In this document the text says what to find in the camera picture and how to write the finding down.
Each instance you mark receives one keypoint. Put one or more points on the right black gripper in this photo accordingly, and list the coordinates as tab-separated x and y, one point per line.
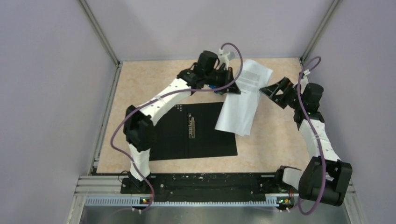
285	86

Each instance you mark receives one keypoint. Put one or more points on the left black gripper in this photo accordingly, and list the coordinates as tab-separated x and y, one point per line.
228	75

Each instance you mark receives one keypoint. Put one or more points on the white printed paper sheets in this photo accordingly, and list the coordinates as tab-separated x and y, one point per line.
238	110

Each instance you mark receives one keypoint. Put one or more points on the teal and black folder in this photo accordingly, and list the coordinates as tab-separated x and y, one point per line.
187	131

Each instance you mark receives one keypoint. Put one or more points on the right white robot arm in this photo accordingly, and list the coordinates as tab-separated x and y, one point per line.
326	175

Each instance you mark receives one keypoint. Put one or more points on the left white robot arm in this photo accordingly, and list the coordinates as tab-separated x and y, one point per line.
139	128

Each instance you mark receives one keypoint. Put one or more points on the blue orange toy car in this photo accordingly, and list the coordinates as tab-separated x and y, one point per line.
216	89

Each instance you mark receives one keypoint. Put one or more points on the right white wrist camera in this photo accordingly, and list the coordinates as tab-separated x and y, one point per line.
304	80

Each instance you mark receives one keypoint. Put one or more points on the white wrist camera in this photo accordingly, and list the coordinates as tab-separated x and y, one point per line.
304	80
225	58

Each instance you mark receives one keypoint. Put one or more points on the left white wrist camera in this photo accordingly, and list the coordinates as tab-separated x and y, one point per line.
225	58

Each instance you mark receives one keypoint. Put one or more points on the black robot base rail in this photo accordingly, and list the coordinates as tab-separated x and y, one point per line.
208	187

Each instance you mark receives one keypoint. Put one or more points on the aluminium frame profile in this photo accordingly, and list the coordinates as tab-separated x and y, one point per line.
98	186

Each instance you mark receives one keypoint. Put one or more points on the white slotted cable duct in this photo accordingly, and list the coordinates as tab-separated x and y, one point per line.
135	201

